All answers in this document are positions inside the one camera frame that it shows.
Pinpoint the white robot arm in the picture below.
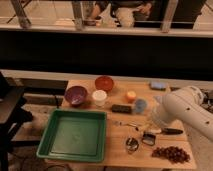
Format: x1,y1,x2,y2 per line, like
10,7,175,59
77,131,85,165
151,86,213,141

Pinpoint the white plastic cup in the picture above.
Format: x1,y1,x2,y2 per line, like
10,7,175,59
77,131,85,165
92,90,107,106

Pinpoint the metal cup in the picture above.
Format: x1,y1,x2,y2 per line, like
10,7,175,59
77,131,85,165
125,138,139,154

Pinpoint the red bowl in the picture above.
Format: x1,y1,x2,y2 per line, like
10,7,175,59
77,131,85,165
95,76,114,92

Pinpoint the black rectangular block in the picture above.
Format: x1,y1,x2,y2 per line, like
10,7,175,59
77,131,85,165
111,104,132,113

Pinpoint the orange fruit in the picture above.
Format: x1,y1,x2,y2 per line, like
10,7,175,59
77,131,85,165
126,91,137,103

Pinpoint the purple bowl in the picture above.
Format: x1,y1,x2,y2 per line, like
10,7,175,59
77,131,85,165
65,86,88,106

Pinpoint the blue sponge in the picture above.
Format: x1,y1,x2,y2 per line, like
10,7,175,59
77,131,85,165
150,82,166,91

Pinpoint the green plastic tray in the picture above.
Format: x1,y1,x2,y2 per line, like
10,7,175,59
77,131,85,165
37,109,107,163

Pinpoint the small square metal tin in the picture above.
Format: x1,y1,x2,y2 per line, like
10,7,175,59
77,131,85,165
142,132,156,146

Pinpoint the black chair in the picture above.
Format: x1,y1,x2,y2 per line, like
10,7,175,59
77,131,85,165
0,72,37,171

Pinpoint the bunch of dark grapes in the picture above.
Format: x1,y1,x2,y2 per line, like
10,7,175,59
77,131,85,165
152,146,190,163

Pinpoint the black handled knife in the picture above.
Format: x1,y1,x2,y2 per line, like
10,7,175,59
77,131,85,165
162,128,183,135

